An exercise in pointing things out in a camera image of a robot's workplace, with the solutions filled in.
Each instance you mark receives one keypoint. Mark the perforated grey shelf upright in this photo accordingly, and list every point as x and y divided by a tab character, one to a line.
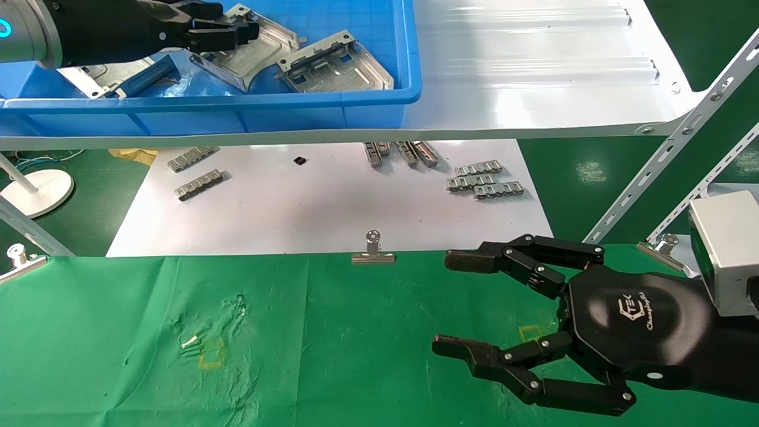
29	228
699	193
670	145

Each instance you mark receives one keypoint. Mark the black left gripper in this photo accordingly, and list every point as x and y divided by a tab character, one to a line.
142	26

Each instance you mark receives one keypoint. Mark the silver binder clip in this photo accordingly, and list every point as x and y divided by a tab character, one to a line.
661	252
21	264
373	257

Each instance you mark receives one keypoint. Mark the blue plastic bin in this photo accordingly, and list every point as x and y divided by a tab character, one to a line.
207	115

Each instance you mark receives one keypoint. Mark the curved metal plate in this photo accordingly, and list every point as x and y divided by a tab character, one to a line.
261	56

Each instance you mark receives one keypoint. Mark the green cloth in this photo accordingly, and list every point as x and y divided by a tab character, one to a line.
356	344

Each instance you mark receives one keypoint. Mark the small white scrap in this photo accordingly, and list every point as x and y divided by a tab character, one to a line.
190	342

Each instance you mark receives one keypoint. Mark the yellow plastic bag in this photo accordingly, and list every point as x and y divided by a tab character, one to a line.
133	155

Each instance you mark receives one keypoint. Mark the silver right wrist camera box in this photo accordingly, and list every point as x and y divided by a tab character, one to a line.
726	255

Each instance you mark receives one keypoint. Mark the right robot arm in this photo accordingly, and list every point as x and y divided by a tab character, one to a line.
732	356

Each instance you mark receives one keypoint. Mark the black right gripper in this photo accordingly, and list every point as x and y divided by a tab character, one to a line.
634	320

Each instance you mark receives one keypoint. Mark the grey metal rail part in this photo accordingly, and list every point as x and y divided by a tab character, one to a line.
373	155
407	154
385	148
427	154

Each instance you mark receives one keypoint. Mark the white round base stand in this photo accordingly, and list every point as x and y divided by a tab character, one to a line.
38	190

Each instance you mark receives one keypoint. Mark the slotted metal box bracket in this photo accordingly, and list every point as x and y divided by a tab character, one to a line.
338	68

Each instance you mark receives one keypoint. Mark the folded grey metal bracket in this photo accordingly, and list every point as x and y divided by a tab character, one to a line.
89	77

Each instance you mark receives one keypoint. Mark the white shelf board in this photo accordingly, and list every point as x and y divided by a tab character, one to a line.
533	59

